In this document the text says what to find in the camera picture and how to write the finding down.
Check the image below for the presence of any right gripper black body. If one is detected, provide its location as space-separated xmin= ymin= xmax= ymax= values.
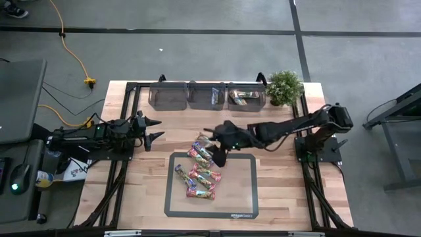
xmin=213 ymin=120 xmax=260 ymax=151

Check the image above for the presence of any white printed bag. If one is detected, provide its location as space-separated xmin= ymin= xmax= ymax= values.
xmin=54 ymin=158 xmax=90 ymax=183

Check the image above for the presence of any dark grey desk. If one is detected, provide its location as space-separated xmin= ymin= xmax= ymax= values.
xmin=0 ymin=59 xmax=47 ymax=145
xmin=0 ymin=139 xmax=45 ymax=224

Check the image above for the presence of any grey translucent plastic bin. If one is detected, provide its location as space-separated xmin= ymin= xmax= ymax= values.
xmin=147 ymin=81 xmax=188 ymax=112
xmin=186 ymin=80 xmax=226 ymax=110
xmin=226 ymin=81 xmax=267 ymax=113

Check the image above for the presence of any dark grey metal table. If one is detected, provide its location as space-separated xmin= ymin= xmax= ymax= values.
xmin=361 ymin=82 xmax=421 ymax=192

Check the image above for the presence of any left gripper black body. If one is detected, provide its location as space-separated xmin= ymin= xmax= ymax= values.
xmin=132 ymin=111 xmax=147 ymax=147

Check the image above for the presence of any yellow chewy granola bar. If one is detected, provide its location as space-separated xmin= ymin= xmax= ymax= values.
xmin=239 ymin=95 xmax=261 ymax=107
xmin=196 ymin=131 xmax=216 ymax=149
xmin=235 ymin=89 xmax=261 ymax=99
xmin=229 ymin=90 xmax=249 ymax=107

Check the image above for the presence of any black aluminium table frame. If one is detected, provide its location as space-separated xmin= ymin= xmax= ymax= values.
xmin=0 ymin=80 xmax=421 ymax=237

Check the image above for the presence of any thin black floor cable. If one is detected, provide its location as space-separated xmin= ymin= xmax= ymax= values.
xmin=41 ymin=86 xmax=106 ymax=117
xmin=42 ymin=81 xmax=95 ymax=99

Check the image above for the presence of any black lit computer mouse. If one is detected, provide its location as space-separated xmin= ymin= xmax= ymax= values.
xmin=9 ymin=163 xmax=32 ymax=196

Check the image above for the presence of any yellow white bottle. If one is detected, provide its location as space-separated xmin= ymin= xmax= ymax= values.
xmin=35 ymin=170 xmax=55 ymax=189

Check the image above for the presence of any silver aluminium bracket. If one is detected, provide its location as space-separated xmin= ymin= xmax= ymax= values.
xmin=288 ymin=231 xmax=325 ymax=237
xmin=104 ymin=230 xmax=142 ymax=237

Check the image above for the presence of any yellow extension cord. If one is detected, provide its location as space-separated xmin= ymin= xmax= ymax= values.
xmin=48 ymin=0 xmax=97 ymax=89
xmin=37 ymin=104 xmax=95 ymax=128

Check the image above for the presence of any person's shoe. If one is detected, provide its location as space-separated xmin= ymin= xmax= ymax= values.
xmin=1 ymin=1 xmax=30 ymax=19

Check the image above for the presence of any green potted plant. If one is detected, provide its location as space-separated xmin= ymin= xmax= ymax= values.
xmin=265 ymin=70 xmax=305 ymax=107

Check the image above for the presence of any black looped floor cable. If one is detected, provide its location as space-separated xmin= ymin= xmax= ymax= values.
xmin=365 ymin=97 xmax=399 ymax=123

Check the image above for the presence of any brown silicone baking mat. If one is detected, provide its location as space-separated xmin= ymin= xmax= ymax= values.
xmin=163 ymin=151 xmax=260 ymax=219

